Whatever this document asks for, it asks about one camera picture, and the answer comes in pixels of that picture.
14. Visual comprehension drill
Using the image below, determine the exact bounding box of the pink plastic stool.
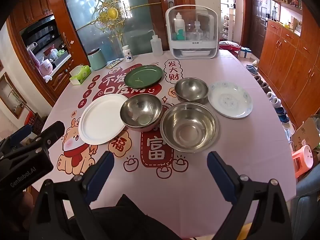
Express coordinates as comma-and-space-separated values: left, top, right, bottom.
292, 145, 314, 178

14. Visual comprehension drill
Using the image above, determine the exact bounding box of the large steel bowl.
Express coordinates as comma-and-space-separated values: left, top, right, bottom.
160, 102, 219, 153

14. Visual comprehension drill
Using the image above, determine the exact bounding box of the white pill bottle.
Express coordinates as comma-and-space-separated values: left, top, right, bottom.
122, 45, 134, 63

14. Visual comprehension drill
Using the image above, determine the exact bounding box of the tall wooden wall cabinet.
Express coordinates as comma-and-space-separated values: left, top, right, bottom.
257, 0, 320, 130

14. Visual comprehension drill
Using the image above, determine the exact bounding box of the white storage box clear lid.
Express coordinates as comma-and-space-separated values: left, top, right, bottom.
165, 5, 220, 60

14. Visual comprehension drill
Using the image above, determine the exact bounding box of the green tissue pack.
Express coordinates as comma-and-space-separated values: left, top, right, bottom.
69, 65, 92, 85

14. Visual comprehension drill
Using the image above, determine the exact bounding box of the printed pink tablecloth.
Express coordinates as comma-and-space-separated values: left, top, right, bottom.
37, 47, 297, 230

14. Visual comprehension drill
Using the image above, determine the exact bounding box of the glass door gold ornament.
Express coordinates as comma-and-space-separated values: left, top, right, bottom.
59, 0, 163, 63

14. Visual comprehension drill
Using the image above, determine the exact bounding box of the white bottle teal base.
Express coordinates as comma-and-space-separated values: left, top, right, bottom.
174, 12, 186, 41

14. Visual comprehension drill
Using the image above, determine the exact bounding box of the wooden wall frame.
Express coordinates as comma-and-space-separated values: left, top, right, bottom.
0, 72, 27, 119

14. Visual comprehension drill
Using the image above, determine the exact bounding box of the dark wooden door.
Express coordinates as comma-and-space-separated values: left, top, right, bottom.
250, 0, 272, 45

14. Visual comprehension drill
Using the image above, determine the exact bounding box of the clear squeeze bottle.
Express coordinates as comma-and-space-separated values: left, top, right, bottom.
147, 29, 163, 57

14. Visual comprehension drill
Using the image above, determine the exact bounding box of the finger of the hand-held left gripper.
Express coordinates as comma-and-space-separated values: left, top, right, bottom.
32, 121, 65, 147
0, 124, 33, 153

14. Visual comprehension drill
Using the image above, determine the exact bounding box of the blister pill pack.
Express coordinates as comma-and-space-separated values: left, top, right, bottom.
105, 59, 124, 69

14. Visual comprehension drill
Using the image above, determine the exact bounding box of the red cloth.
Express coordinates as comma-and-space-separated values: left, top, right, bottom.
219, 40, 242, 52

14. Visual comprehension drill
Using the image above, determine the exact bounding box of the pink plastic container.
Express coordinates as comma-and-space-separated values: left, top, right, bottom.
37, 59, 54, 77

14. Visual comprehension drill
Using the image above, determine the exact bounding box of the pink-sided steel bowl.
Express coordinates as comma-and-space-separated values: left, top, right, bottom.
120, 94, 163, 132

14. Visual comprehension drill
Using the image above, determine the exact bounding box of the cardboard box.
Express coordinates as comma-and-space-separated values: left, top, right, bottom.
291, 117, 320, 153

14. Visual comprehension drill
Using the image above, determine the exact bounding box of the blue white gift box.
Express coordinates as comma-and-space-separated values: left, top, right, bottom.
237, 47, 253, 59

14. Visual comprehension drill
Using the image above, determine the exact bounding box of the wooden kitchen cabinet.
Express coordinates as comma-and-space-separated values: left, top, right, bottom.
7, 0, 90, 105

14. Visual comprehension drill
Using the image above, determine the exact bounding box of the green plate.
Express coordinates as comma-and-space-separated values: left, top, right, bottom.
124, 65, 163, 88

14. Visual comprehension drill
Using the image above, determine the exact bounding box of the dark plastic crate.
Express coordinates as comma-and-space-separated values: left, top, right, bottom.
24, 111, 47, 135

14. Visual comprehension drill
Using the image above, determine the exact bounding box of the row of shoes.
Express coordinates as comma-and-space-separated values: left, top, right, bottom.
245, 60, 294, 135

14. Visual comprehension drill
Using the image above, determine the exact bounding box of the plain white plate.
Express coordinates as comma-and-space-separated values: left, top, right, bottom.
78, 94, 128, 145

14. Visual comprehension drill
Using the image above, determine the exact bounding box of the mint green canister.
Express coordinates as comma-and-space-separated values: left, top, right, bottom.
87, 48, 107, 71

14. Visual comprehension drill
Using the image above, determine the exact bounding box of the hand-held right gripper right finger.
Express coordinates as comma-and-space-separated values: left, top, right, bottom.
206, 151, 293, 240

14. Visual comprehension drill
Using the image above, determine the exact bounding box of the blue chair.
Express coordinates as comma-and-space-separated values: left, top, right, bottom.
291, 165, 320, 240

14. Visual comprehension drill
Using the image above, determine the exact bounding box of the small steel bowl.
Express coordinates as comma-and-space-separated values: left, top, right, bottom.
174, 78, 209, 104

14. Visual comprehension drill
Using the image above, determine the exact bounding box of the blue patterned white plate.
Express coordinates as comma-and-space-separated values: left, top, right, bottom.
208, 81, 253, 119

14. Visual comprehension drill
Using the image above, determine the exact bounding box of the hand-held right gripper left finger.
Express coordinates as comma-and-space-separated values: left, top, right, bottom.
29, 151, 115, 240

